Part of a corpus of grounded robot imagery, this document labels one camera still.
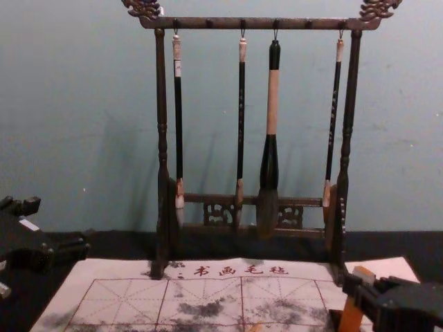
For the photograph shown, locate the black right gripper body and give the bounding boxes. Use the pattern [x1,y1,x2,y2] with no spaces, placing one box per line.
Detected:
[366,275,443,332]

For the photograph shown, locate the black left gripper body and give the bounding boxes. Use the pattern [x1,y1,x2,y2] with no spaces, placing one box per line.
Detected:
[0,211,55,275]

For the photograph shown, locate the orange and cream stick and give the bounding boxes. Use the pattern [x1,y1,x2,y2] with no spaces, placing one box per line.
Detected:
[336,264,377,332]

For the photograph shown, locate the black table cloth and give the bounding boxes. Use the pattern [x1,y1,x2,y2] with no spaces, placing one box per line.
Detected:
[0,226,443,332]

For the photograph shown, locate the white felt mat red grid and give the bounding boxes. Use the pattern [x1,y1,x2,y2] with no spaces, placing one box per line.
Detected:
[29,255,422,332]

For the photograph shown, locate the black brush with white label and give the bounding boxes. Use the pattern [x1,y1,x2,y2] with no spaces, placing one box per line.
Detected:
[171,33,186,230]

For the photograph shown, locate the slim black calligraphy brush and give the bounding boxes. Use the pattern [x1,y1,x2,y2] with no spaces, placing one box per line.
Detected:
[322,37,346,223]
[233,36,248,233]

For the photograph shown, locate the large tan black calligraphy brush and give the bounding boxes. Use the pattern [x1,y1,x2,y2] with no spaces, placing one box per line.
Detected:
[255,39,282,240]

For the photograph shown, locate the dark wooden brush rack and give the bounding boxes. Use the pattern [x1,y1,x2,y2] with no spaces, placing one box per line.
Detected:
[120,0,404,288]

